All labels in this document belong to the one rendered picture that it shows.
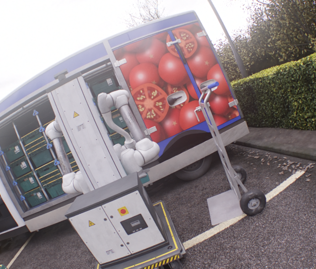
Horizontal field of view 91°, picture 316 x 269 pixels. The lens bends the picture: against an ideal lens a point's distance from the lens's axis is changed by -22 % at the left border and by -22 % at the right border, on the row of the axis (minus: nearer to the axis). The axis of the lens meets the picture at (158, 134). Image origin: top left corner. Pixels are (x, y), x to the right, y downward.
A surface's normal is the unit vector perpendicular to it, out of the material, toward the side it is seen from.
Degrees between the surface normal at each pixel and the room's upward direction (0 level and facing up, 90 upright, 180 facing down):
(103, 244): 90
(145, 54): 90
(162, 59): 90
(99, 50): 90
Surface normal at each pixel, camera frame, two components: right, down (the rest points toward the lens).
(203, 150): 0.15, 0.06
